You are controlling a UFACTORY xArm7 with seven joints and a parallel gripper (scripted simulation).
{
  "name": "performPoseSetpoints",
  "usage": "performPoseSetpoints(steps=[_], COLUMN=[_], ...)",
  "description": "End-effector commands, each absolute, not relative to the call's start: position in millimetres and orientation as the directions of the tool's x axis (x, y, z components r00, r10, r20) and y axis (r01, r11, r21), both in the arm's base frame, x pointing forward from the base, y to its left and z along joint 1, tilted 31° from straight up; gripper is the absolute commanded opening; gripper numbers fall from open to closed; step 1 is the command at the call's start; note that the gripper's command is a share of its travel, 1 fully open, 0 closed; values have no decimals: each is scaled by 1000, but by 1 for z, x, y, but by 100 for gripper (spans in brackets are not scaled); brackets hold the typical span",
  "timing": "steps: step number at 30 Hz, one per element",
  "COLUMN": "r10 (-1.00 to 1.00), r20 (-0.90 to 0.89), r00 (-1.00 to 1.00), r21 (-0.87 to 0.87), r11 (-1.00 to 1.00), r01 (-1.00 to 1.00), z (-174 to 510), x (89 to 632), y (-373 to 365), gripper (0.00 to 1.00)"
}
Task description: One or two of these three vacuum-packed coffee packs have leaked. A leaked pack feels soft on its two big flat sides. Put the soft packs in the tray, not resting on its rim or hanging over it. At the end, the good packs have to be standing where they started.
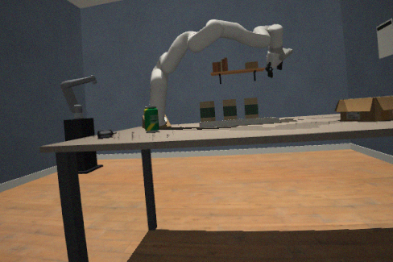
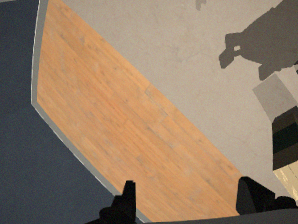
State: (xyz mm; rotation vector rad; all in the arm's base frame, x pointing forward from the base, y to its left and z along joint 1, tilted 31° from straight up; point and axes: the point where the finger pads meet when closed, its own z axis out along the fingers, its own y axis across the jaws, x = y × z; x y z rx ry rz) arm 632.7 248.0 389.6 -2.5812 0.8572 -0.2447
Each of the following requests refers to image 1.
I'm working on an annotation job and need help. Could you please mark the open brown cardboard box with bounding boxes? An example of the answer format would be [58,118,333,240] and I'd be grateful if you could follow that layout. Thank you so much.
[335,96,393,122]

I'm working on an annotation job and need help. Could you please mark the green and yellow drink can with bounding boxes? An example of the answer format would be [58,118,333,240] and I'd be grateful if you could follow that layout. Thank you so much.
[144,106,159,133]

